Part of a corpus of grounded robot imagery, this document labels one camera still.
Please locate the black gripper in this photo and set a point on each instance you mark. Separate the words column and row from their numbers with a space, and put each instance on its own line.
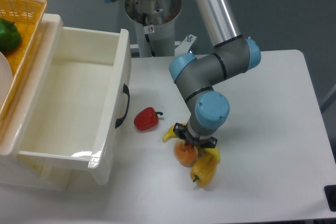
column 183, row 133

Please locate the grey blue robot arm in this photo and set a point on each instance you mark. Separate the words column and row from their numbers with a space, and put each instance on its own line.
column 195, row 77

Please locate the yellow bell pepper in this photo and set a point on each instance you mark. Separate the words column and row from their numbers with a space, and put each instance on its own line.
column 203, row 170

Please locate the red bell pepper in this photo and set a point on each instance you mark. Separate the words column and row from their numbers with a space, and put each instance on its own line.
column 147, row 119

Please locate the white open drawer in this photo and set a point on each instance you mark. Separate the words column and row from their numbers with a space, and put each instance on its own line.
column 72, row 124

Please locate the black object at table edge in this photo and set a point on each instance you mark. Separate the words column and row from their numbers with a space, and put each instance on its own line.
column 330, row 193

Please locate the white drawer cabinet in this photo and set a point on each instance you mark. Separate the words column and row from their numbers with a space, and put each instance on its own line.
column 16, row 168

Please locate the white plate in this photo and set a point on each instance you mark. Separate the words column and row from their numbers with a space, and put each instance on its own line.
column 6, row 78

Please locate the green bell pepper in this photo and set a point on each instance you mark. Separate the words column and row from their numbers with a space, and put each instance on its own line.
column 10, row 37

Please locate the yellow woven basket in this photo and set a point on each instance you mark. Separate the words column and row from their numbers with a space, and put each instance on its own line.
column 21, row 20

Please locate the black drawer handle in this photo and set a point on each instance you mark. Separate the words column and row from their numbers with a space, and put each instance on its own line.
column 119, row 121

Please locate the white bracket behind table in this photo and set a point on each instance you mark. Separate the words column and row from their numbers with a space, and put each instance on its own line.
column 183, row 47

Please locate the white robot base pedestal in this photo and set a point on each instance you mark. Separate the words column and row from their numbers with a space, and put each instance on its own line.
column 154, row 22

